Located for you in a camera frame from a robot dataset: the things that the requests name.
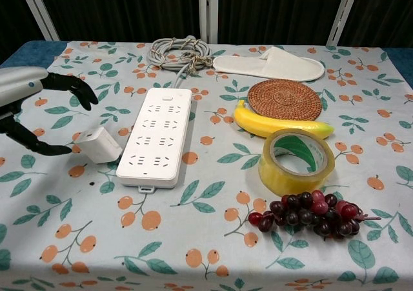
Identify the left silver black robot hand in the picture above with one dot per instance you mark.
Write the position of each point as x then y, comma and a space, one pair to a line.
19, 84

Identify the white power adapter plug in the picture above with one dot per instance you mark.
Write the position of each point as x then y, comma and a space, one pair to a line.
96, 146

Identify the white power strip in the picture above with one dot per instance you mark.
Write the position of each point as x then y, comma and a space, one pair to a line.
155, 136

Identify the white disposable slipper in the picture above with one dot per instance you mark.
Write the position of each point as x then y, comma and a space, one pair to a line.
258, 65

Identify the floral patterned tablecloth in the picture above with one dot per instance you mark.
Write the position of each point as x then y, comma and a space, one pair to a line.
206, 239

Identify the yellow banana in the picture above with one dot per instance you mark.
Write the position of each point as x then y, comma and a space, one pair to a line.
264, 123

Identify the round brown rattan coaster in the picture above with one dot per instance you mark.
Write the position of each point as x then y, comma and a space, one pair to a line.
285, 99

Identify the clear packing tape roll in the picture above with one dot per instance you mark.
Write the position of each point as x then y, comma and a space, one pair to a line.
290, 178

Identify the dark red grape bunch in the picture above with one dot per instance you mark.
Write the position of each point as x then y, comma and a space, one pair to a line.
306, 213

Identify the grey metal frame post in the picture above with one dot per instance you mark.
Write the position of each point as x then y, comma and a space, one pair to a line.
208, 10
343, 13
40, 12

